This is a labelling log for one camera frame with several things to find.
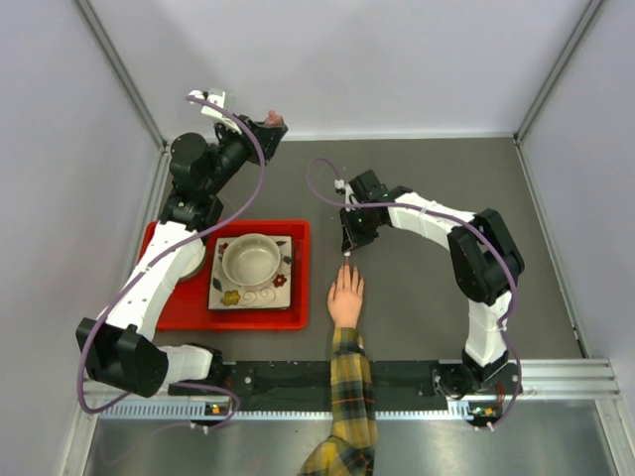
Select floral square plate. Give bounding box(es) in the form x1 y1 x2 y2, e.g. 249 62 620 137
208 235 293 310

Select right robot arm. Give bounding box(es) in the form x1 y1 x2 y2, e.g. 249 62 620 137
334 170 525 393

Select purple cable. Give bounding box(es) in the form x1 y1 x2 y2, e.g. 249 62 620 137
77 93 270 432
306 157 522 431

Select white bowl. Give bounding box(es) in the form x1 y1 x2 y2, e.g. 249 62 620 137
174 242 206 282

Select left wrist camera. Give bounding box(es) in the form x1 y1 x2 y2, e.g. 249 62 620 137
189 88 233 120

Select pink nail polish bottle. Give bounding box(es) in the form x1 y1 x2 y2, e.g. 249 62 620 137
264 110 285 127

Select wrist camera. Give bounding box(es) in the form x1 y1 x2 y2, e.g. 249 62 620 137
334 178 355 210
189 88 233 120

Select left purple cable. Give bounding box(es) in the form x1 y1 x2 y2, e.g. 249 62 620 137
77 93 270 432

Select aluminium frame rail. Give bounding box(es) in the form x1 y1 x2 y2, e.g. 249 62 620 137
99 359 619 423

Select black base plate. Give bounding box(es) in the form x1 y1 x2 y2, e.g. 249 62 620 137
167 359 523 412

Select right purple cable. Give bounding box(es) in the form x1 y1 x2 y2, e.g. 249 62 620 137
306 157 522 431

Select yellow plaid sleeve forearm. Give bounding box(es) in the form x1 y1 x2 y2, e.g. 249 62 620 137
299 328 377 475

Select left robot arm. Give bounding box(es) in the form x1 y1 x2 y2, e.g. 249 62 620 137
75 112 288 402

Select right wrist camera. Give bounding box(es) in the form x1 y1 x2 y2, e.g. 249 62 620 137
334 178 355 210

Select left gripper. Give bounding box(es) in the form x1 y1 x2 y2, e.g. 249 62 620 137
202 114 286 195

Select mannequin hand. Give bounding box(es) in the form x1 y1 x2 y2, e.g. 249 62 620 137
326 262 365 328

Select cream cup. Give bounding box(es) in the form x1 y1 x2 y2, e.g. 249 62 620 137
222 233 282 289

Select red plastic tray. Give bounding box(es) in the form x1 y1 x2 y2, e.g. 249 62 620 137
156 220 311 331

